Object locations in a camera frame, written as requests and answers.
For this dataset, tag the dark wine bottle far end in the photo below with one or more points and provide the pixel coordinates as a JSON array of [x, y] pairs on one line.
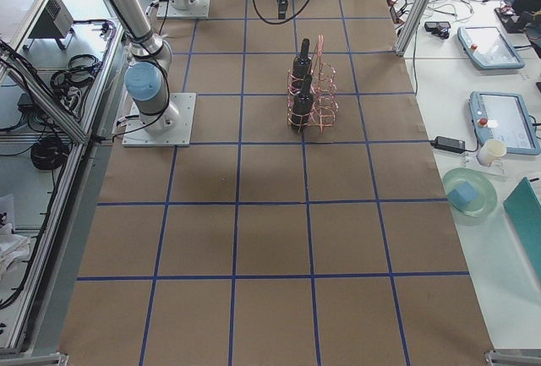
[[302, 62]]

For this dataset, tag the dark wine bottle end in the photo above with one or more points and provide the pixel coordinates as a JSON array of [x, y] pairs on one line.
[[302, 104], [302, 62]]

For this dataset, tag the dark wine bottle near end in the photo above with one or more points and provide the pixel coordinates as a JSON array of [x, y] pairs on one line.
[[302, 104]]

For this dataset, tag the far blue teach pendant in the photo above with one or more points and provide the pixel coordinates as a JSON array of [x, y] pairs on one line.
[[489, 48]]

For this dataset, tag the blue teach pendant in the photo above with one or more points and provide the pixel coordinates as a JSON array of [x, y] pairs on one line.
[[503, 116], [489, 48]]

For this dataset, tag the black power adapter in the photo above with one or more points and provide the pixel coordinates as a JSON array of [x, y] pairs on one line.
[[448, 144]]

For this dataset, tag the grey metal box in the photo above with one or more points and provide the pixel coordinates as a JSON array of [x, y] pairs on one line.
[[54, 23]]

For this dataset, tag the near blue teach pendant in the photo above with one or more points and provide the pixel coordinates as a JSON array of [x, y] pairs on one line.
[[503, 116]]

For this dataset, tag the white paper cup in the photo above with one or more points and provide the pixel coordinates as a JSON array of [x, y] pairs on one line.
[[491, 150]]

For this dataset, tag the blue foam cube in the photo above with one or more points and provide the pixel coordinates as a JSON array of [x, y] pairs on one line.
[[464, 197]]

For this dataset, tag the green glass plate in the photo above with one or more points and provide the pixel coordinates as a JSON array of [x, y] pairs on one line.
[[488, 196]]

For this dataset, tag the teal board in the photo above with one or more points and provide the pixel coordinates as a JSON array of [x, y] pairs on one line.
[[522, 207]]

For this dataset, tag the white crumpled cloth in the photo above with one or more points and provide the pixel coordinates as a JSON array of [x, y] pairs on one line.
[[15, 248]]

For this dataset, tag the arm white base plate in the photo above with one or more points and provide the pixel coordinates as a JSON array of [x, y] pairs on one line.
[[174, 127], [197, 10]]

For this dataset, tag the copper wire wine basket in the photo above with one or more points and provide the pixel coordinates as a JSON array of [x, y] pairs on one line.
[[325, 108]]

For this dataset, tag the aluminium frame post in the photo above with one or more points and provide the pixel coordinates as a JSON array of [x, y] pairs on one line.
[[410, 27]]

